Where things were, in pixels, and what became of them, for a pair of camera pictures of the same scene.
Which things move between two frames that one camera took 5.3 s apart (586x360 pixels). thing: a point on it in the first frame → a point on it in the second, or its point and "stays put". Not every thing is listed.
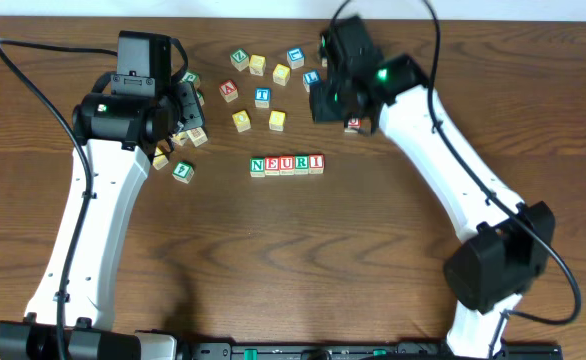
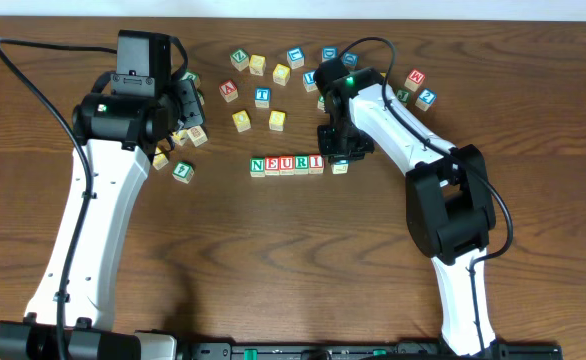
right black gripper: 324,107 → 346,148
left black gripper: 188,107 stays put
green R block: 301,164 stays put
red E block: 272,165 stays put
